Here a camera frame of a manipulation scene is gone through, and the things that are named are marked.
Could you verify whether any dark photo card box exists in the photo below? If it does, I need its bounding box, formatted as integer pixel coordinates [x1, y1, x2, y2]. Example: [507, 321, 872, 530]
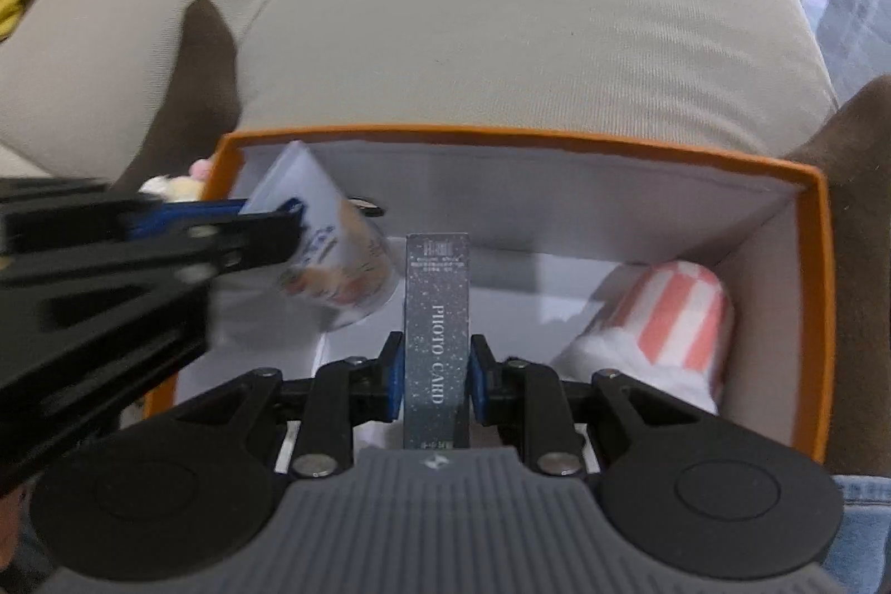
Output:
[403, 234, 469, 451]

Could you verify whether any white plush with striped hat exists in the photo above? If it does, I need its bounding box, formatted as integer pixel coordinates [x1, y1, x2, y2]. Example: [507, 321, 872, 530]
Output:
[553, 261, 734, 415]

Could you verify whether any white pink crochet bunny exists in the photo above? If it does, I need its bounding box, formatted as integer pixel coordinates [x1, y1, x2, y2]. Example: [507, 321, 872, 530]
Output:
[139, 158, 212, 204]

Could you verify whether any person's left brown sock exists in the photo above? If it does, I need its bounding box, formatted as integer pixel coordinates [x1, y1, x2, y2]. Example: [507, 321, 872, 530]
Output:
[113, 0, 242, 193]

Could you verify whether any person's brown sock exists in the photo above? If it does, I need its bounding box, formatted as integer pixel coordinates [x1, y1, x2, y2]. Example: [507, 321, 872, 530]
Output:
[113, 0, 242, 193]
[785, 75, 891, 477]

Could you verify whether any orange storage box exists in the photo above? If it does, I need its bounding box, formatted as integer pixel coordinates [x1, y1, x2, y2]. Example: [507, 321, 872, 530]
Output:
[143, 124, 835, 475]

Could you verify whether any beige sofa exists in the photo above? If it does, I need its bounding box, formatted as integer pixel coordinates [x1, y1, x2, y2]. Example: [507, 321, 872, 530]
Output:
[2, 0, 836, 178]

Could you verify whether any person's right jeans leg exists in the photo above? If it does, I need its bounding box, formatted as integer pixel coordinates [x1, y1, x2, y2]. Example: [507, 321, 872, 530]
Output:
[823, 475, 891, 594]

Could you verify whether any person's right brown sock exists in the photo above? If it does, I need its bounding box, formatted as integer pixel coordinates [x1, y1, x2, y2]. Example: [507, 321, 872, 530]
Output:
[785, 75, 891, 477]

